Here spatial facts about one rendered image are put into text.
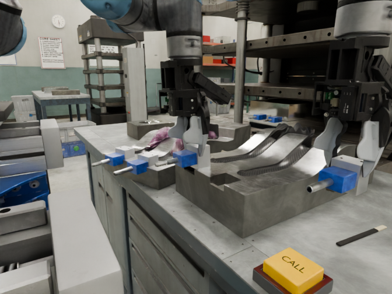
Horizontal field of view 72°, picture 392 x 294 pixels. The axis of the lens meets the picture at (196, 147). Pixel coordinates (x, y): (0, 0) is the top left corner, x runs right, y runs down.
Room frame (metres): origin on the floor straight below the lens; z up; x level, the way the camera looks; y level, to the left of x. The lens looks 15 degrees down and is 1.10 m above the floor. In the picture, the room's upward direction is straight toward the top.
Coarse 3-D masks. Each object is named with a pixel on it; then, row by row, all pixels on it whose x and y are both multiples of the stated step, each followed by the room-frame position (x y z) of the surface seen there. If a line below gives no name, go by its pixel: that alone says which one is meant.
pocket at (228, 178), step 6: (222, 174) 0.56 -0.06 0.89; (228, 174) 0.55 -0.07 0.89; (210, 180) 0.53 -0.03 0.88; (216, 180) 0.55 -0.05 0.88; (222, 180) 0.56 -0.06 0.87; (228, 180) 0.55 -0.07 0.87; (234, 180) 0.53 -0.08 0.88; (240, 180) 0.52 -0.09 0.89; (216, 186) 0.52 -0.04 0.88; (222, 186) 0.55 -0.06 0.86
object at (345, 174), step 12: (348, 156) 0.46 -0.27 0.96; (336, 168) 0.43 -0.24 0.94; (348, 168) 0.43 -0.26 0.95; (360, 168) 0.41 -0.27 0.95; (324, 180) 0.40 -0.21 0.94; (336, 180) 0.40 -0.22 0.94; (348, 180) 0.40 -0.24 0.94; (360, 180) 0.41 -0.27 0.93; (348, 192) 0.42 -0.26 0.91; (360, 192) 0.42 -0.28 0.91
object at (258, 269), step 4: (256, 268) 0.34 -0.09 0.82; (260, 268) 0.34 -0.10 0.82; (260, 272) 0.33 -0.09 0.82; (264, 272) 0.33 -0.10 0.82; (264, 276) 0.32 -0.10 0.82; (268, 276) 0.32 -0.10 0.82; (324, 276) 0.32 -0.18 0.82; (328, 276) 0.32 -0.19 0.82; (268, 280) 0.32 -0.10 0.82; (272, 280) 0.32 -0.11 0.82; (324, 280) 0.32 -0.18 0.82; (328, 280) 0.32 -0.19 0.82; (272, 284) 0.31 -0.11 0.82; (276, 284) 0.31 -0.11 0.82; (320, 284) 0.31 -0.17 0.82; (324, 284) 0.31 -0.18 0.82; (280, 288) 0.30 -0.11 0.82; (284, 288) 0.30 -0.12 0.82; (312, 288) 0.30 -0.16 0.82; (316, 288) 0.30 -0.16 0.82; (320, 288) 0.30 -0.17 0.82; (284, 292) 0.29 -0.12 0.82; (288, 292) 0.29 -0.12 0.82; (308, 292) 0.29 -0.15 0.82; (312, 292) 0.29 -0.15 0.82
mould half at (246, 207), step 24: (288, 144) 0.70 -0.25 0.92; (216, 168) 0.59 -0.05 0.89; (240, 168) 0.60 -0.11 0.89; (288, 168) 0.61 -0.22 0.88; (312, 168) 0.58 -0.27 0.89; (192, 192) 0.59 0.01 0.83; (216, 192) 0.51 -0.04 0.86; (240, 192) 0.46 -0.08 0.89; (264, 192) 0.47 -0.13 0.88; (288, 192) 0.51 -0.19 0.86; (312, 192) 0.56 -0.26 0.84; (336, 192) 0.62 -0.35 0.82; (216, 216) 0.51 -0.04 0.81; (240, 216) 0.45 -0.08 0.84; (264, 216) 0.48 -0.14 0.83; (288, 216) 0.52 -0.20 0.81
